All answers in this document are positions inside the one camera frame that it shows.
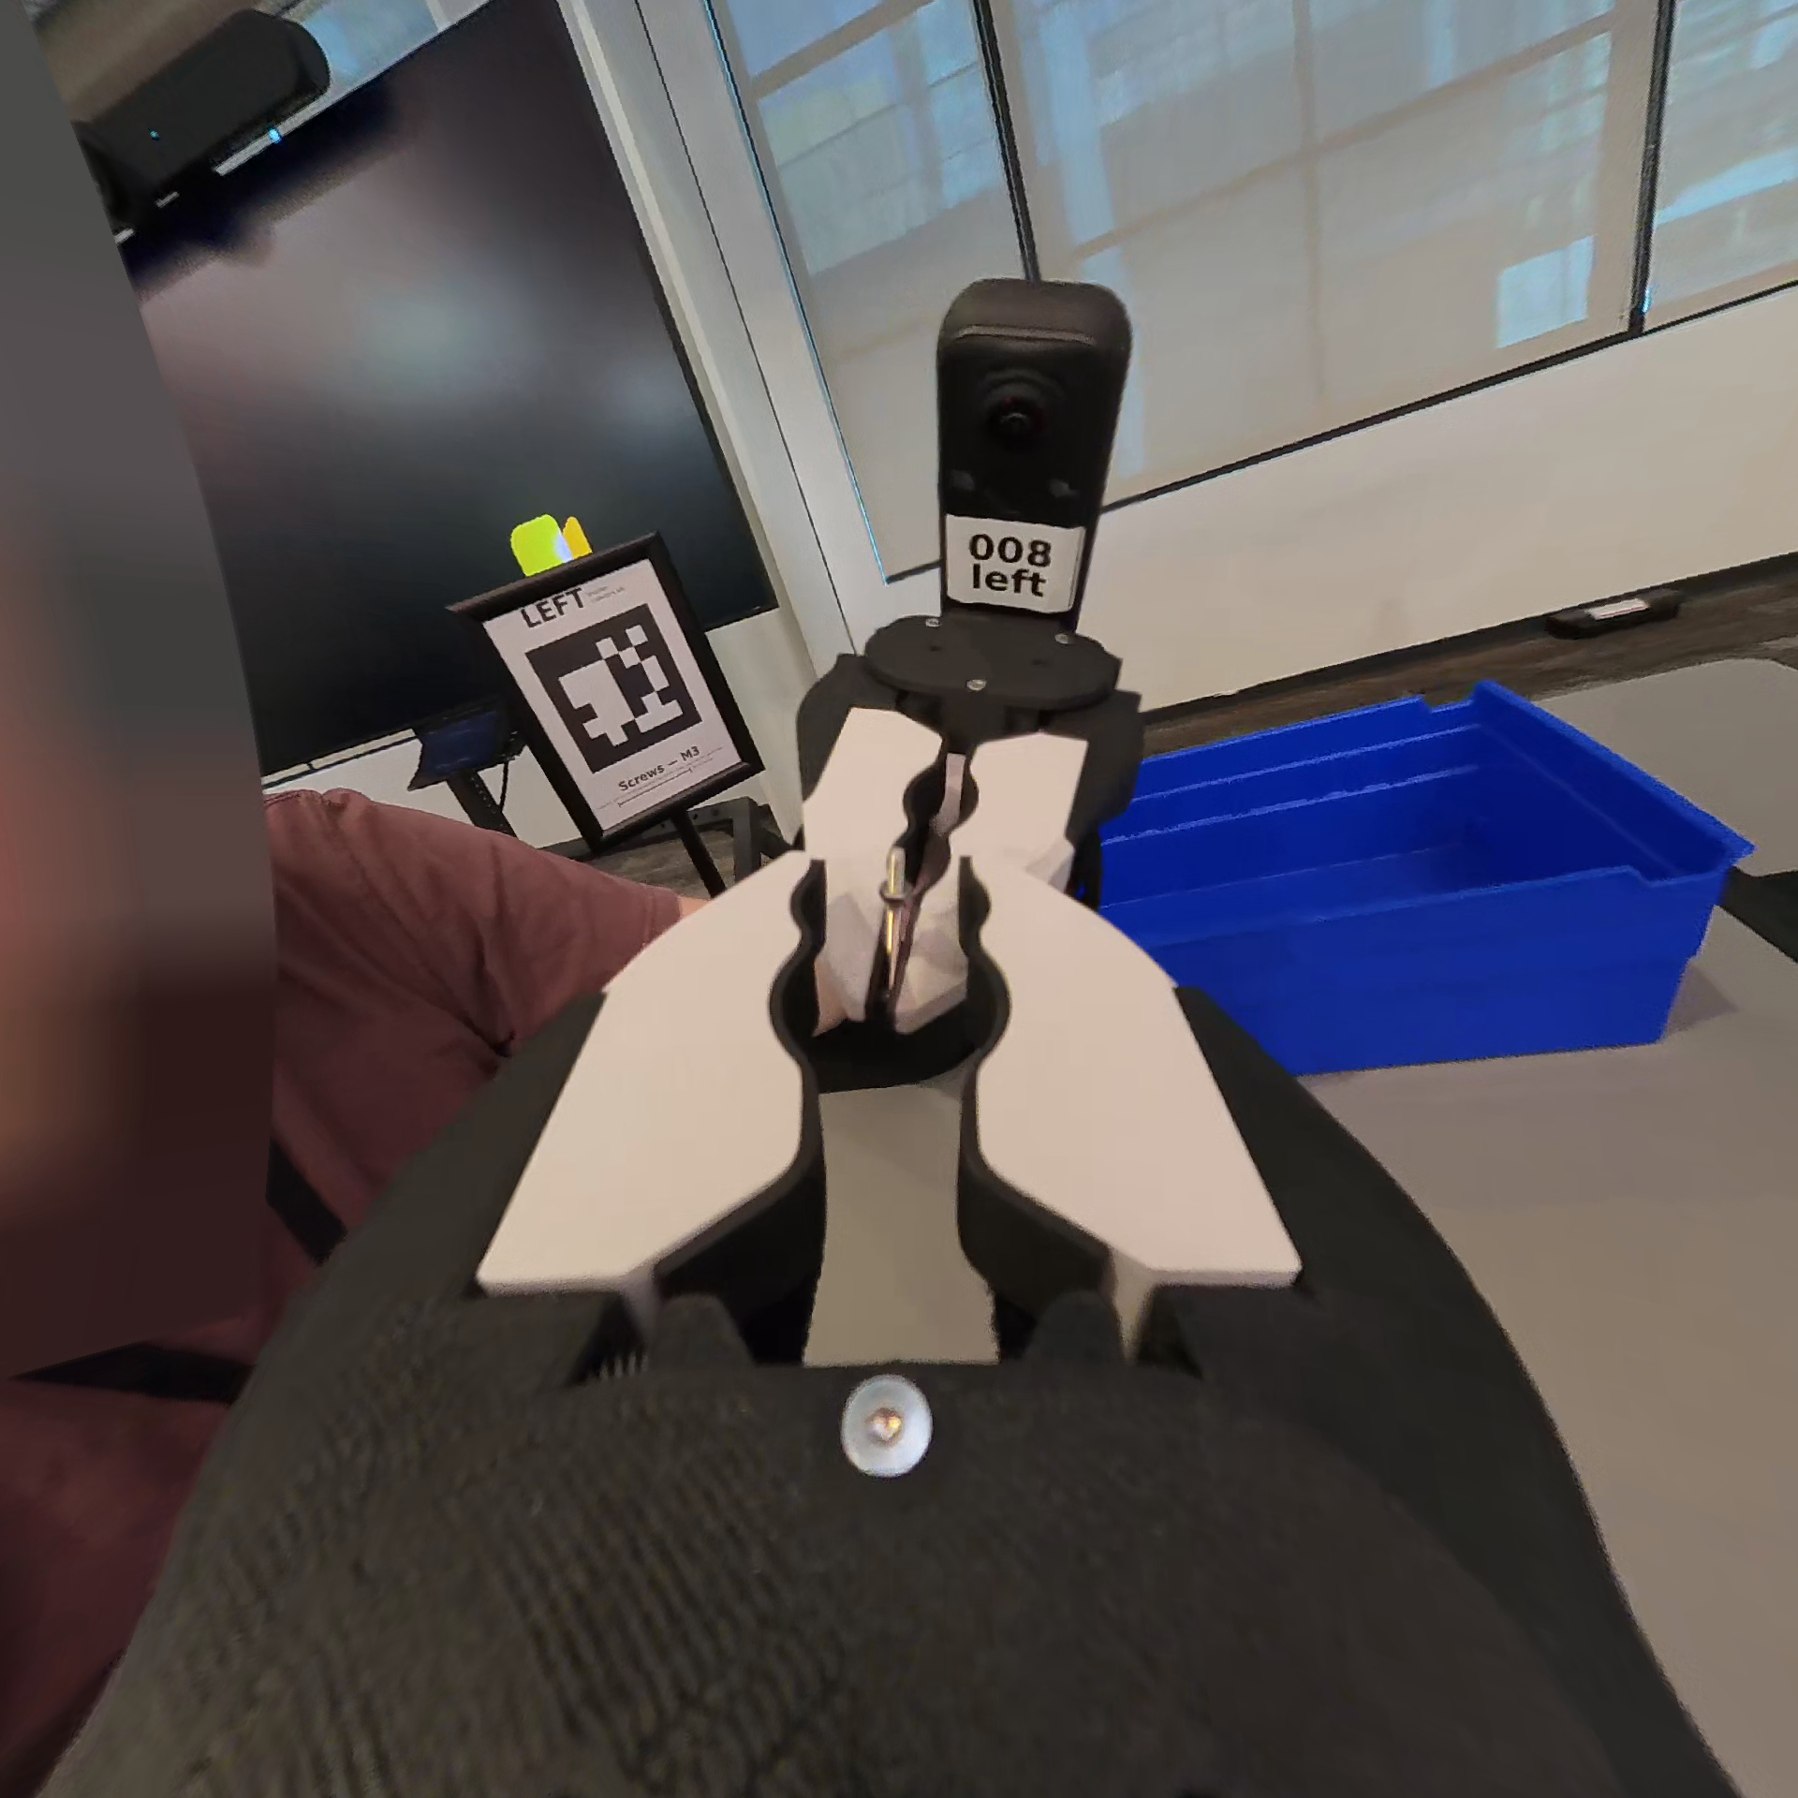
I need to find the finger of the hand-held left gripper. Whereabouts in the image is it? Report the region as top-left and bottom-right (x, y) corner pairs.
(898, 734), (1093, 1029)
(801, 706), (944, 1036)

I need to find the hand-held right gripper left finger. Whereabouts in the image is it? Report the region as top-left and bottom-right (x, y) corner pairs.
(475, 855), (832, 1363)

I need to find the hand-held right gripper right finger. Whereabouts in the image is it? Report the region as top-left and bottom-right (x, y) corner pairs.
(955, 852), (1304, 1363)

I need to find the long thin metal bolt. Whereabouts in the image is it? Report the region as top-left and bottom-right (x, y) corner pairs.
(874, 846), (911, 1019)

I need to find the blue parts bin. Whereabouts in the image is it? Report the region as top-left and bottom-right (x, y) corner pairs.
(1097, 681), (1755, 1077)

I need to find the framed marker sign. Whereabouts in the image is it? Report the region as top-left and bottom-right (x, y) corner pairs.
(447, 530), (787, 902)

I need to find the black tablet stand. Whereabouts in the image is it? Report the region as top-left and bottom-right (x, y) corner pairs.
(412, 706), (518, 792)

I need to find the black flat device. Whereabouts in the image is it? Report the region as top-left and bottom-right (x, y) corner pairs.
(1545, 590), (1687, 638)

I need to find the black shoulder strap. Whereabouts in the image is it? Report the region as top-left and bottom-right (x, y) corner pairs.
(16, 1138), (344, 1407)

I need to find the large black wall screen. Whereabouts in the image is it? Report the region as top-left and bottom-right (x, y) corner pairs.
(84, 0), (782, 781)

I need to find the black video bar camera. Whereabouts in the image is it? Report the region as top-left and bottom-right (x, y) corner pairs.
(78, 6), (332, 233)

